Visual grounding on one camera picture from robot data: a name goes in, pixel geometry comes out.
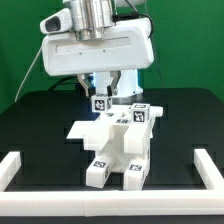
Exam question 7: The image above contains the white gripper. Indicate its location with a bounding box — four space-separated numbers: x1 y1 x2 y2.
40 8 154 97

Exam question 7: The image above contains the white tagged cube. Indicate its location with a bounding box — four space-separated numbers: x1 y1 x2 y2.
131 103 150 123
91 95 112 112

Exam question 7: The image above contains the white chair back frame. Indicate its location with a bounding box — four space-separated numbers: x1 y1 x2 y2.
83 103 163 155

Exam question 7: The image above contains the white chair seat part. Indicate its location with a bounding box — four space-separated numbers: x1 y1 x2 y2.
96 134 150 173

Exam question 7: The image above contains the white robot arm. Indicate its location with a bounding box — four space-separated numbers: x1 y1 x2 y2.
40 0 154 97

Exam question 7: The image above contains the white U-shaped border fence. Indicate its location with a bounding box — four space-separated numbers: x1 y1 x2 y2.
0 149 224 217

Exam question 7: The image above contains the black cable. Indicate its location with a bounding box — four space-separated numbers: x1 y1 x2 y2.
48 75 81 92

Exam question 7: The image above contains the white cable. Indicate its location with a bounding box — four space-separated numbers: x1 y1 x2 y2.
14 46 44 103

